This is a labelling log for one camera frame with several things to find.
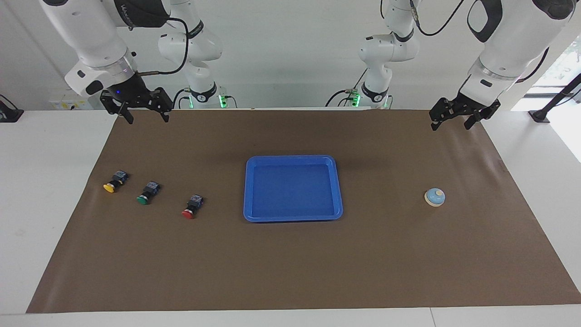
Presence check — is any white wall socket box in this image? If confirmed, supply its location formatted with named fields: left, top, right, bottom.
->
left=49, top=93, right=103, bottom=110

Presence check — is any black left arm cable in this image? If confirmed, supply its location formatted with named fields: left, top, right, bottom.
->
left=409, top=0, right=551, bottom=84

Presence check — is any black table clamp mount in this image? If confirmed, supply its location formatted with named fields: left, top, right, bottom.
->
left=0, top=94, right=24, bottom=123

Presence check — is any black base cable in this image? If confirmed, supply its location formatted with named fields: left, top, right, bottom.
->
left=172, top=88, right=193, bottom=109
left=325, top=68, right=368, bottom=108

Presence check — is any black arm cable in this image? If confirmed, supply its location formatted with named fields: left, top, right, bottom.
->
left=409, top=0, right=551, bottom=84
left=136, top=17, right=190, bottom=76

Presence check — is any light blue desk bell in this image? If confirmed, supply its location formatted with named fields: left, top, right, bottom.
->
left=424, top=188, right=446, bottom=208

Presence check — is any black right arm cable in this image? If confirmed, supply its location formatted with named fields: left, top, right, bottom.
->
left=136, top=17, right=190, bottom=76

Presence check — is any red push button switch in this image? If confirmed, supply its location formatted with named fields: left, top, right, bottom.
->
left=182, top=194, right=204, bottom=220

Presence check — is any blue plastic tray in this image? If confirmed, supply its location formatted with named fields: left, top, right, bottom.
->
left=243, top=155, right=344, bottom=223

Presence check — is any green push button switch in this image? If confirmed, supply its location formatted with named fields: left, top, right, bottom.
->
left=136, top=181, right=161, bottom=205

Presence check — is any yellow push button switch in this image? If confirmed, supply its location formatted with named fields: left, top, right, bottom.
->
left=103, top=170, right=129, bottom=194

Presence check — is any black right base cable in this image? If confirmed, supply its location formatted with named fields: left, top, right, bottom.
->
left=172, top=88, right=193, bottom=109

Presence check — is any brown paper table mat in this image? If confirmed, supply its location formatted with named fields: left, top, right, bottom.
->
left=26, top=109, right=581, bottom=314

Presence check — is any black left base cable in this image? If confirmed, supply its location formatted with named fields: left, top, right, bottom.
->
left=325, top=68, right=368, bottom=108

